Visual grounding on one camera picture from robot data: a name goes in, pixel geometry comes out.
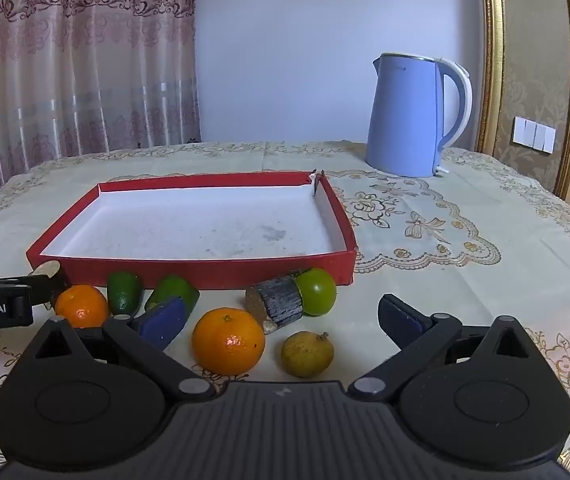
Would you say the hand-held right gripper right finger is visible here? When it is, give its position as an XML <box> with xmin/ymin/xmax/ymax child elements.
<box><xmin>347</xmin><ymin>294</ymin><xmax>540</xmax><ymax>403</ymax></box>

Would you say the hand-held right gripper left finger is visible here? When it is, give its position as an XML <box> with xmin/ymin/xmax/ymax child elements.
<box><xmin>30</xmin><ymin>296</ymin><xmax>216</xmax><ymax>403</ymax></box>

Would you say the large orange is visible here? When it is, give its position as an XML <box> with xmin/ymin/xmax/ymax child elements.
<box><xmin>191</xmin><ymin>307</ymin><xmax>266</xmax><ymax>376</ymax></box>

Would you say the small orange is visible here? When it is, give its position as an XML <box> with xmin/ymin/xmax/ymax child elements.
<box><xmin>55</xmin><ymin>285</ymin><xmax>110</xmax><ymax>329</ymax></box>

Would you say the red shallow cardboard box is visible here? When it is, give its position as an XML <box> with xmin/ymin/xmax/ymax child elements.
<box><xmin>26</xmin><ymin>171</ymin><xmax>358</xmax><ymax>291</ymax></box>

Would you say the yellow-brown round fruit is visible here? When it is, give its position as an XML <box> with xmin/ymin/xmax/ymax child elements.
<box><xmin>280</xmin><ymin>331</ymin><xmax>335</xmax><ymax>379</ymax></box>

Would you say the green cucumber piece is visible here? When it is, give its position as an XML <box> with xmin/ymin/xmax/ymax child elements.
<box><xmin>144</xmin><ymin>274</ymin><xmax>200</xmax><ymax>313</ymax></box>
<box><xmin>107</xmin><ymin>272</ymin><xmax>144</xmax><ymax>316</ymax></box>

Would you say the green tomato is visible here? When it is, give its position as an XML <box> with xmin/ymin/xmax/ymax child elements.
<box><xmin>295</xmin><ymin>268</ymin><xmax>338</xmax><ymax>317</ymax></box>

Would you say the blue electric kettle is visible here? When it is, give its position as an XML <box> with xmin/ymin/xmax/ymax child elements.
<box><xmin>365</xmin><ymin>52</ymin><xmax>473</xmax><ymax>179</ymax></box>

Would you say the patterned pink curtain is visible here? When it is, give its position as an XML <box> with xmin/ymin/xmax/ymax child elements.
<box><xmin>0</xmin><ymin>0</ymin><xmax>202</xmax><ymax>208</ymax></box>

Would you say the white wall switch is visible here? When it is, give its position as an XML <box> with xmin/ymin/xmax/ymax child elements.
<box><xmin>513</xmin><ymin>116</ymin><xmax>556</xmax><ymax>152</ymax></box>

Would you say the gold wall frame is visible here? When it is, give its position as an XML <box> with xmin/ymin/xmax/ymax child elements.
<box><xmin>475</xmin><ymin>0</ymin><xmax>570</xmax><ymax>200</ymax></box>

